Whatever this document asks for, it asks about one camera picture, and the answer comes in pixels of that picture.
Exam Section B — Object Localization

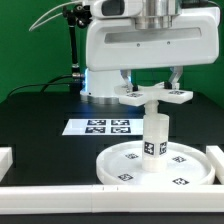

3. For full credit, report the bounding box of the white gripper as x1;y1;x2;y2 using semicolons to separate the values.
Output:
86;0;220;92

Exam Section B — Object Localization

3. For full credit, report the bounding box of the white cross-shaped table base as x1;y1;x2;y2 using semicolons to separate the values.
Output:
114;83;193;107

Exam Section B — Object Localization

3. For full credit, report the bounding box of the white round table top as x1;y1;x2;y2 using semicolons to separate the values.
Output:
96;141;215;187

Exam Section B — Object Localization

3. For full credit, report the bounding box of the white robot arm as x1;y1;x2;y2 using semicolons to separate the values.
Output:
81;0;221;104

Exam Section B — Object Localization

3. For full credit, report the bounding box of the white fiducial marker sheet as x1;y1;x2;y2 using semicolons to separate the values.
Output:
63;119;143;136

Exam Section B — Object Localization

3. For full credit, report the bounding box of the white right fence bar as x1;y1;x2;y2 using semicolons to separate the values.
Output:
206;146;224;185

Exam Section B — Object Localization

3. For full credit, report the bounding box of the white fence bar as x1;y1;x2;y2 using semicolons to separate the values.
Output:
0;185;224;215
206;146;224;185
0;147;13;182

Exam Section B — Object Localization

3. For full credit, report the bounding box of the white front fence bar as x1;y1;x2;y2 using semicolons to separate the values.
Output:
0;185;224;215

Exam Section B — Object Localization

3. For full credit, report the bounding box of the white left fence bar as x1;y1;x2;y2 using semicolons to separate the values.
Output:
0;147;13;182

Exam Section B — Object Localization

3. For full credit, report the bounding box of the black cable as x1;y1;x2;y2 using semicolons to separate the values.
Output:
6;74;84;99

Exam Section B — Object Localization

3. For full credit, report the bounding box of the black camera on mount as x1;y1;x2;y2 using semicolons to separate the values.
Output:
82;0;96;13

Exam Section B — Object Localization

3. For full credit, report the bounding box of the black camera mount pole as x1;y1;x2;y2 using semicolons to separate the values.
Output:
62;3;91;80

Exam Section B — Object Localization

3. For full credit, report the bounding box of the white cable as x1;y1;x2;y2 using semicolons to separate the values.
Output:
28;0;84;32

